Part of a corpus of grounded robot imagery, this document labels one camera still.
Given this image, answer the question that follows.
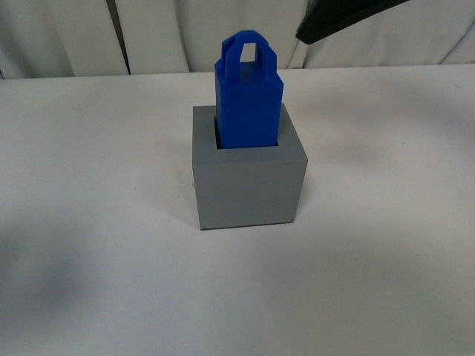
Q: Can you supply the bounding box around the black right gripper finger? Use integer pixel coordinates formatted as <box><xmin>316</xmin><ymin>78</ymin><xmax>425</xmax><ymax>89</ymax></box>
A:
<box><xmin>296</xmin><ymin>0</ymin><xmax>407</xmax><ymax>45</ymax></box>

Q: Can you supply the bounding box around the blue handled insert part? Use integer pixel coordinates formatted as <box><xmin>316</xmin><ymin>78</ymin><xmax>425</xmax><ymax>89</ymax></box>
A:
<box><xmin>214</xmin><ymin>30</ymin><xmax>284</xmax><ymax>149</ymax></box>

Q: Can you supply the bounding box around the gray square base block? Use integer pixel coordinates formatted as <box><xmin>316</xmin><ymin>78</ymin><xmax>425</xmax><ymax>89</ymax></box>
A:
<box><xmin>192</xmin><ymin>106</ymin><xmax>308</xmax><ymax>230</ymax></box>

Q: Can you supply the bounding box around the white pleated curtain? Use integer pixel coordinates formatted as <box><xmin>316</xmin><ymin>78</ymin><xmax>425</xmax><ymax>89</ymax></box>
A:
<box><xmin>1</xmin><ymin>1</ymin><xmax>474</xmax><ymax>79</ymax></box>

